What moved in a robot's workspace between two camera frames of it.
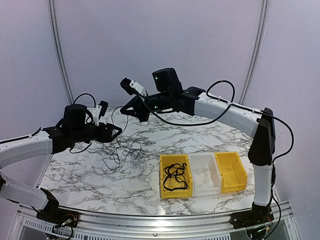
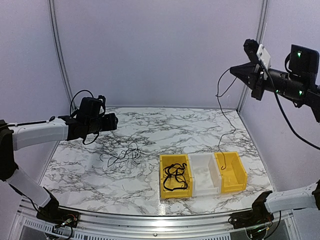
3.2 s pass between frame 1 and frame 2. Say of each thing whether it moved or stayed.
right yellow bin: stayed
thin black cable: stayed
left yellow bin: stayed
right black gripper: moved
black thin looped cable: moved
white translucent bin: stayed
